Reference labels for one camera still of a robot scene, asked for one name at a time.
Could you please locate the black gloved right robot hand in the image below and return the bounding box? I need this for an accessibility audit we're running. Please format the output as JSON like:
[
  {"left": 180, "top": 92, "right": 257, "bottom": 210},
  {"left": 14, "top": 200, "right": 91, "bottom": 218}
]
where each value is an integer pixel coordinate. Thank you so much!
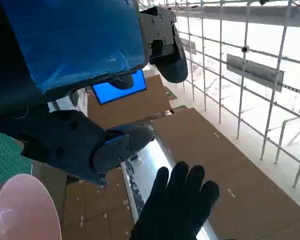
[{"left": 131, "top": 161, "right": 220, "bottom": 240}]

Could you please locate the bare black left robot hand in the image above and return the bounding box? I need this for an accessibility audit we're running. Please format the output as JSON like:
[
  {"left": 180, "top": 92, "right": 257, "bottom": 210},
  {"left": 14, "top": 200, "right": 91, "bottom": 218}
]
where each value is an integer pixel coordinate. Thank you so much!
[{"left": 0, "top": 0, "right": 189, "bottom": 187}]

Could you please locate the pink bowl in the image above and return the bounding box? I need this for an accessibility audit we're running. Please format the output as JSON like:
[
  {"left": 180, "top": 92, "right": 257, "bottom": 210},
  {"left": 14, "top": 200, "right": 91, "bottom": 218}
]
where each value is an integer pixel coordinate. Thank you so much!
[{"left": 0, "top": 173, "right": 63, "bottom": 240}]

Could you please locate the blue lit monitor screen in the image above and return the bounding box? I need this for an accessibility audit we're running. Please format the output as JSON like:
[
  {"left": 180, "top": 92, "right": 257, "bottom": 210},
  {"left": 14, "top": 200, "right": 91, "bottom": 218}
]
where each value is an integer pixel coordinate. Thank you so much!
[{"left": 91, "top": 69, "right": 148, "bottom": 105}]

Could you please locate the green cutting mat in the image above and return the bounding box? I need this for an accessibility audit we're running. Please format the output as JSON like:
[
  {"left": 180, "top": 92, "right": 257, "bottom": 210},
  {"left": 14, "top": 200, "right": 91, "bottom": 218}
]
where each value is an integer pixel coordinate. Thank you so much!
[{"left": 0, "top": 131, "right": 33, "bottom": 189}]

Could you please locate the white lattice rack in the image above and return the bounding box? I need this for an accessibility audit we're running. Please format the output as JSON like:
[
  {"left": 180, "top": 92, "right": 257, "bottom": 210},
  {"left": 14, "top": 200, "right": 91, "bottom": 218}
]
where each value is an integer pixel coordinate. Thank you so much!
[{"left": 164, "top": 0, "right": 300, "bottom": 190}]

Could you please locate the grey sign plate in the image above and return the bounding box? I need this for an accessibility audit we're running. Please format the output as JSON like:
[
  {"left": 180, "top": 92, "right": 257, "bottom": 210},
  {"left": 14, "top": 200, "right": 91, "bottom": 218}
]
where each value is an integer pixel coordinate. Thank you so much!
[{"left": 226, "top": 53, "right": 285, "bottom": 92}]

